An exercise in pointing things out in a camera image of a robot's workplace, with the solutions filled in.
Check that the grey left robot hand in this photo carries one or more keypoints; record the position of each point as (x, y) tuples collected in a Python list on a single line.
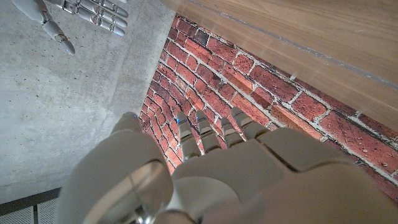
[(248, 180)]

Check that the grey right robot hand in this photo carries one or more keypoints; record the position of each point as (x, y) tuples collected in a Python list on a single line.
[(31, 9)]

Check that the red brick print backdrop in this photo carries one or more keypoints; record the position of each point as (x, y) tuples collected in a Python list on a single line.
[(233, 81)]

